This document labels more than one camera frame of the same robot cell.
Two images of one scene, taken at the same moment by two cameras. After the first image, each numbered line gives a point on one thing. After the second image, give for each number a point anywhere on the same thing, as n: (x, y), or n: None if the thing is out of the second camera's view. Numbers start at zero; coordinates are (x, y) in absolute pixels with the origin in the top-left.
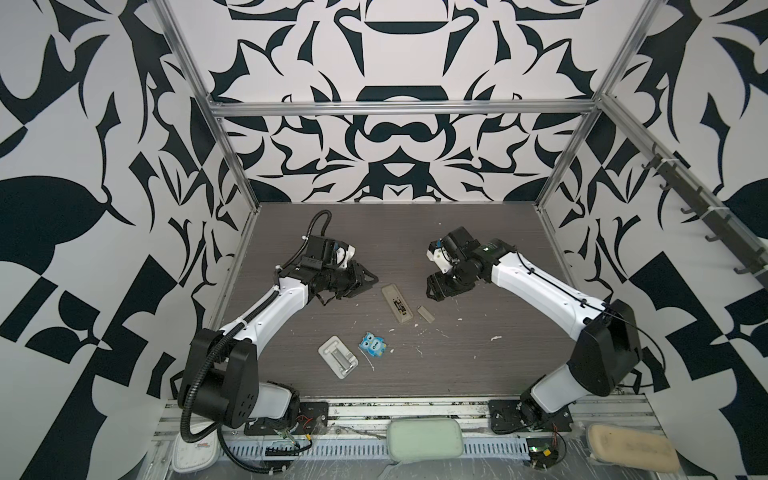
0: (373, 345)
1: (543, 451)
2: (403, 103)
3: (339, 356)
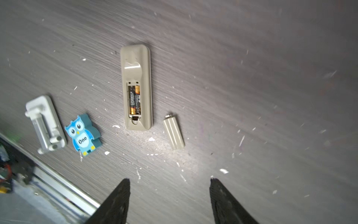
0: (86, 136)
1: None
2: None
3: (47, 129)
